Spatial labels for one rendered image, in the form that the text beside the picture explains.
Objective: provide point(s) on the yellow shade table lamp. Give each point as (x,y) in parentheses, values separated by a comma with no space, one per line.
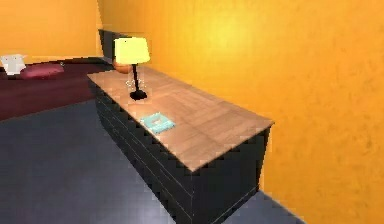
(131,50)

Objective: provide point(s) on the white pillow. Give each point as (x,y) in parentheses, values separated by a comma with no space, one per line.
(13,64)

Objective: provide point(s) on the dark red bed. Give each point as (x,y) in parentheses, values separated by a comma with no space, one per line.
(43,91)

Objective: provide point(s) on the dark red pillow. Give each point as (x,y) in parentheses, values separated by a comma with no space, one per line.
(42,71)

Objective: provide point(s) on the orange basketball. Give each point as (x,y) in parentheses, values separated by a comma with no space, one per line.
(122,68)

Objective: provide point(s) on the clear glass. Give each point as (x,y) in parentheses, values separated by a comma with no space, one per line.
(140,80)

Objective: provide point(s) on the teal book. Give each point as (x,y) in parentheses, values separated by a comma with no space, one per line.
(157,122)

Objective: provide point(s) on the black chest of drawers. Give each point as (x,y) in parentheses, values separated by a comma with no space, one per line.
(213,186)

